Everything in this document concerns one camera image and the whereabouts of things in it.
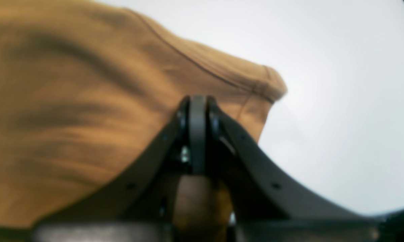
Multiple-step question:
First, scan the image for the brown T-shirt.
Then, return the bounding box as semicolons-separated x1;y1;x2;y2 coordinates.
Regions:
0;0;287;242

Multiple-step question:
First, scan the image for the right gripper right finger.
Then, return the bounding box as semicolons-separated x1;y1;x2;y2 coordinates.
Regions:
207;96;380;242

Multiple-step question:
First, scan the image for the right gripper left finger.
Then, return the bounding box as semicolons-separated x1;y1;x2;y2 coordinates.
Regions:
32;95;206;242

